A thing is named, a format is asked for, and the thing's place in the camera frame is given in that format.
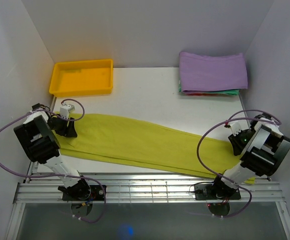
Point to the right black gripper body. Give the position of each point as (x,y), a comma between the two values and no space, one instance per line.
(241,139)

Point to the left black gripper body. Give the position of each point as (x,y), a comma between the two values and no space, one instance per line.
(59,125)

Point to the yellow-green trousers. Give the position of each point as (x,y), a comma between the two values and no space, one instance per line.
(127,141)

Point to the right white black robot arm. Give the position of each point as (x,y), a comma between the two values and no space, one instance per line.
(261,148)

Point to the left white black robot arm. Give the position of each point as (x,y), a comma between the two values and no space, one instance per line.
(37,136)

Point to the folded purple trousers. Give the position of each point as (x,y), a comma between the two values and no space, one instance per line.
(202,73)

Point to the folded green garment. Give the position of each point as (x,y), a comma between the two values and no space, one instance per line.
(226,92)

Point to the yellow plastic tray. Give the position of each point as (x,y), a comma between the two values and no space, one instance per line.
(82,78)

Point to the folded red garment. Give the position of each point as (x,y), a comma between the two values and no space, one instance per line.
(201,94)

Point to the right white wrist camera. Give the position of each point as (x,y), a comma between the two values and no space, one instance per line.
(234,126)

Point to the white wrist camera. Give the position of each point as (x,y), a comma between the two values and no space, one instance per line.
(65,110)
(234,126)

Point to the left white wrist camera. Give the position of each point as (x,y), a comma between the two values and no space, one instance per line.
(65,110)

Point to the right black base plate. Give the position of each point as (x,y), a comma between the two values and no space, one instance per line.
(206,191)

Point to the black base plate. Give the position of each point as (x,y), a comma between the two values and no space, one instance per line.
(206,191)
(94,193)

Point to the aluminium rail frame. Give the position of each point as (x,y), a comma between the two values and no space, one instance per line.
(144,204)

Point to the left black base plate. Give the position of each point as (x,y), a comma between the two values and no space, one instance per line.
(94,193)

